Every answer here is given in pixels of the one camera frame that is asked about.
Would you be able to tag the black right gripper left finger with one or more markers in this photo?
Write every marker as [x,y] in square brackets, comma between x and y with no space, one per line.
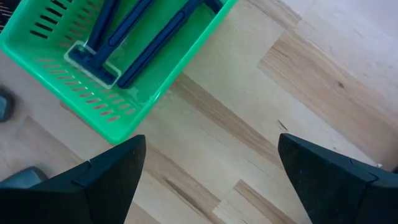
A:
[93,193]

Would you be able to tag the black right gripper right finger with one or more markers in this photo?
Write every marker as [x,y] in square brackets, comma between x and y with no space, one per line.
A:
[335,193]

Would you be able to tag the green plastic basket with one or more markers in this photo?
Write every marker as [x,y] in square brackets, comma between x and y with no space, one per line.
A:
[136,102]

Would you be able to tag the black plastic basket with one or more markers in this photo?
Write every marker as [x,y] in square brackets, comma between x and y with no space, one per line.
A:
[6,12]

